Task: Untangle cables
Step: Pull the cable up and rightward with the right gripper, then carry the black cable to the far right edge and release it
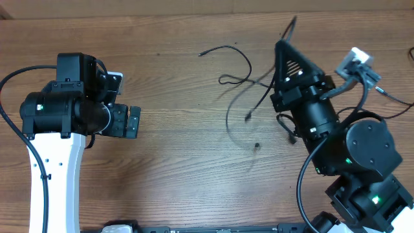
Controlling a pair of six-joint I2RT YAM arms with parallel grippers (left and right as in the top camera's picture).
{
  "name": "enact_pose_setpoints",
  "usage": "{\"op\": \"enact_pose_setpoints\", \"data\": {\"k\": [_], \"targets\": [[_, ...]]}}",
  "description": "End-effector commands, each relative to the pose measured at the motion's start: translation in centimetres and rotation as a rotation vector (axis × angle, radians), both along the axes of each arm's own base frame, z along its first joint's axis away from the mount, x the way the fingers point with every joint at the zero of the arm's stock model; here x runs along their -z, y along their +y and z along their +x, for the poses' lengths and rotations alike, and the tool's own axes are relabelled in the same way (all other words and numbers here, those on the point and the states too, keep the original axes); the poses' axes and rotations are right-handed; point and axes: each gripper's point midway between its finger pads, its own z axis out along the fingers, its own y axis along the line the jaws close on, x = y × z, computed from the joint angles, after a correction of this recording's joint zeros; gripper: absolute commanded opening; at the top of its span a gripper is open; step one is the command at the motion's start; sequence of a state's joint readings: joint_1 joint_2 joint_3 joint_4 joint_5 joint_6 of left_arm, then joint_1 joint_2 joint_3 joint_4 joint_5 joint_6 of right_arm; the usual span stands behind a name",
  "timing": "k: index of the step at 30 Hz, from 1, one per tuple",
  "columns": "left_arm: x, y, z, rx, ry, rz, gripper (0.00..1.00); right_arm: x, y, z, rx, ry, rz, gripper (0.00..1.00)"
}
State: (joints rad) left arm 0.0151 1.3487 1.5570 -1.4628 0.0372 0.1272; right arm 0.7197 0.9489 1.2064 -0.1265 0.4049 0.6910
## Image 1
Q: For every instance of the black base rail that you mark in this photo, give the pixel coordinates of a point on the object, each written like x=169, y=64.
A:
x=134, y=227

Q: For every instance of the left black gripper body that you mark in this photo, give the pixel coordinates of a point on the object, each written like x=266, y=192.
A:
x=118, y=122

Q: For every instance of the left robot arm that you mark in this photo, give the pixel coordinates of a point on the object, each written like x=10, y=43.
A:
x=57, y=121

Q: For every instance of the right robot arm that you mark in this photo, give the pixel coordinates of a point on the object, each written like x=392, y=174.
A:
x=359, y=151

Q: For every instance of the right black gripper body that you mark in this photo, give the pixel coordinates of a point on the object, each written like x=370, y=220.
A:
x=305, y=92

